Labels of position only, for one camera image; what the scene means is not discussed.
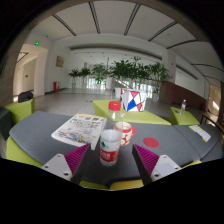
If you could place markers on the lime green cube seat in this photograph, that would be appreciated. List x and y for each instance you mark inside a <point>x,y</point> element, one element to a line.
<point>181,119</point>

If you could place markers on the long lime green bench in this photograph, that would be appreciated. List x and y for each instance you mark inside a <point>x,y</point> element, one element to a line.
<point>143,117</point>

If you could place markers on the dark grey chair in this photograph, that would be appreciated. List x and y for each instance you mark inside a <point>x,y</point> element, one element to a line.
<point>4,121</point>

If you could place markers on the brown wooden counter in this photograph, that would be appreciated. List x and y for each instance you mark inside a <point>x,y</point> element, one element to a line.
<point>181,95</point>

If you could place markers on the red fire extinguisher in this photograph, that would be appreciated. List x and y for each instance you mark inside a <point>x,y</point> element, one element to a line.
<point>56,87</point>

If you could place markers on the yellow and white booklet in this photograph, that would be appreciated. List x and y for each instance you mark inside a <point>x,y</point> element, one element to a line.
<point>200,132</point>

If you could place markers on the lime green chair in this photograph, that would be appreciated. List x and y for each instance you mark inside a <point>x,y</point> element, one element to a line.
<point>20,111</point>

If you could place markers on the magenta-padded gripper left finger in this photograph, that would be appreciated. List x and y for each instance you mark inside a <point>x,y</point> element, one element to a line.
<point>63,166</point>

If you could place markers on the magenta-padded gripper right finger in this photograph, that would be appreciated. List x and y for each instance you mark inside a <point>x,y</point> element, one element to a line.
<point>160,166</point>

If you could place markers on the small clear water bottle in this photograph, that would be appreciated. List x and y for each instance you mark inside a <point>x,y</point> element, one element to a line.
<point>183,108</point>

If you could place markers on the row of potted plants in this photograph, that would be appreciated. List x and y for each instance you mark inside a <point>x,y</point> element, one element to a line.
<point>125,71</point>

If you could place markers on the clear red-capped water bottle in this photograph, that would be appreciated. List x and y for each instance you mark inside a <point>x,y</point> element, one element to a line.
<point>110,146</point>

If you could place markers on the framed wall picture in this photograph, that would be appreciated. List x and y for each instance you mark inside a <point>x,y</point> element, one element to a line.
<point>59,61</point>

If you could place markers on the printed newspaper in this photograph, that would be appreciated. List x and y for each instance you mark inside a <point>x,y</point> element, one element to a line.
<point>78,130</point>

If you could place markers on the green exit sign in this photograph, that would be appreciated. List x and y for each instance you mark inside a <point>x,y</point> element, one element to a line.
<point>36,43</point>

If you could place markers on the dark wooden bench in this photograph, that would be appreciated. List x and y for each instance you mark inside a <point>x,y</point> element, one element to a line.
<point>213,121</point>

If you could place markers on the red and white mug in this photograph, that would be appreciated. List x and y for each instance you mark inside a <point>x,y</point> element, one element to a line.
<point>128,131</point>

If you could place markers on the flat round red coaster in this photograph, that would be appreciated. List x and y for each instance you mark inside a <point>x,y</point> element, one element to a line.
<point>151,142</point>

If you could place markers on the white cube with coloured triangles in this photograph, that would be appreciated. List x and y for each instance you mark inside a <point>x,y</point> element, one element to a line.
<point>133,100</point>

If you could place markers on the black backpack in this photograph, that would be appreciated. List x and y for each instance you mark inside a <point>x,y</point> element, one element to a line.
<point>25,96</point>

